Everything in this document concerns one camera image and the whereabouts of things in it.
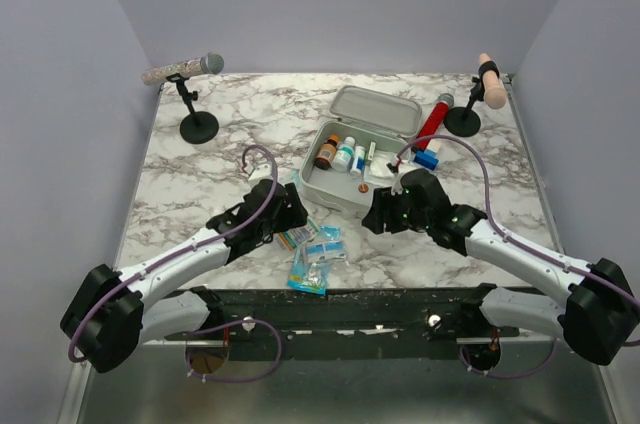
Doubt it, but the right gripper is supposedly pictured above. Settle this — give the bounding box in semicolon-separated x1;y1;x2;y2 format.
361;185;432;234

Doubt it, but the white gauze pad pack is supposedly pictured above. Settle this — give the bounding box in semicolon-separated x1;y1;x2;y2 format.
363;150;397;186

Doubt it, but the cotton swab bag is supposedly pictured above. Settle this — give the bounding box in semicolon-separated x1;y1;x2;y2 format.
287;248;331;296

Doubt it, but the amber medicine bottle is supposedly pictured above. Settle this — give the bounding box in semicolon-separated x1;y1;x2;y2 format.
314;135;340;170

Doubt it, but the green medicine box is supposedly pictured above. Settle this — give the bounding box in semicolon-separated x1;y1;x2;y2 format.
366;141;376;165

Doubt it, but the white green medicine bottle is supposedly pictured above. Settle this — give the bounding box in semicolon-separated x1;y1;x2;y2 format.
331;136;356;172

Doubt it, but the grey medicine kit case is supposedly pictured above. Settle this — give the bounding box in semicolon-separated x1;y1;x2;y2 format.
299;85;422;218

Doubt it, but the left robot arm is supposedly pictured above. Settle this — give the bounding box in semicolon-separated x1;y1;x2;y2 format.
60;179;308;373

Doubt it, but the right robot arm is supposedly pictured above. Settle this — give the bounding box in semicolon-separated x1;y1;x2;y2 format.
362;169;639;366

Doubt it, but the light blue sachet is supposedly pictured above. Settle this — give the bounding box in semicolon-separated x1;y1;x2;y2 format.
318;225;342;242

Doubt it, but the blue toy brick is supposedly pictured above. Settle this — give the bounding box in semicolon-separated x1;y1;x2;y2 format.
413;149;439;171

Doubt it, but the blue white wipes packet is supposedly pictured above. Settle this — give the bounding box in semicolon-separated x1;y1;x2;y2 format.
304;240;347;264

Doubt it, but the red toy microphone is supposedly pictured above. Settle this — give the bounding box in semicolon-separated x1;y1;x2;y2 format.
411;93;454;152

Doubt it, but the right black mic stand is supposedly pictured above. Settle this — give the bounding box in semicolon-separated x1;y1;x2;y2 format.
444;77;485;138

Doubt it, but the black mic stand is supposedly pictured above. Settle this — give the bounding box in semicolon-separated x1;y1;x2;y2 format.
166;73;219;145
444;77;485;138

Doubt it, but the left black mic stand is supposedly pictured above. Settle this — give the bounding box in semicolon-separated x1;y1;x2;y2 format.
166;73;219;145

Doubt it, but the beige wooden microphone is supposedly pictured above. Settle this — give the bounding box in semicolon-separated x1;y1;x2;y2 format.
478;53;507;109

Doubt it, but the glitter microphone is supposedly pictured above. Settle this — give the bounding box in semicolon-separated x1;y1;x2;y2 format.
141;53;225;86

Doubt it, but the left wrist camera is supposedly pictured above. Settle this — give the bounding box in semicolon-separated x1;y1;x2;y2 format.
248;163;272;185

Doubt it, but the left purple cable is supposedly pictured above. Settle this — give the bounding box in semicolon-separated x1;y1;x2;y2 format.
67;144;284;386

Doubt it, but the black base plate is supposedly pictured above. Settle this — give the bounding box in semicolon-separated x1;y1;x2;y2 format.
194;284;520;361

